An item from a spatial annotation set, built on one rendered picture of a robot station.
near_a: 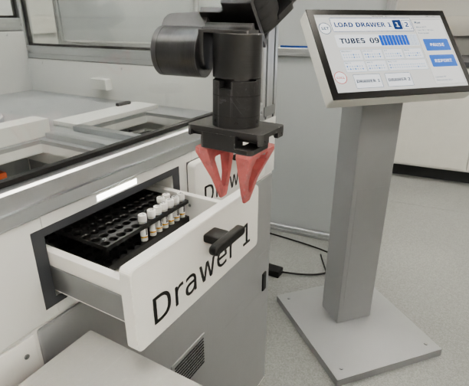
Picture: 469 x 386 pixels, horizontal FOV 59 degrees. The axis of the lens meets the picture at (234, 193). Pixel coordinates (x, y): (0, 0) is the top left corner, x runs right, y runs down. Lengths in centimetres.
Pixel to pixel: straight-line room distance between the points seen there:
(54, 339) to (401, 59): 121
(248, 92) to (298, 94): 177
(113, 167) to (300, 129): 174
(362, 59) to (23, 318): 112
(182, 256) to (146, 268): 6
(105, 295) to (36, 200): 14
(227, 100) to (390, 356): 139
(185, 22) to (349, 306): 143
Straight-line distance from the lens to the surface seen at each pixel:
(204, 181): 79
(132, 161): 65
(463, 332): 200
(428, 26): 159
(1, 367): 61
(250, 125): 49
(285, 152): 233
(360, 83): 130
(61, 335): 65
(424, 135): 350
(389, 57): 141
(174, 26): 53
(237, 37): 47
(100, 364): 60
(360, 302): 179
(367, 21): 146
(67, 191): 57
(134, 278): 45
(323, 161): 229
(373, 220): 161
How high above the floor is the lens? 117
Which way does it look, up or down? 23 degrees down
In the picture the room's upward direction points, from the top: straight up
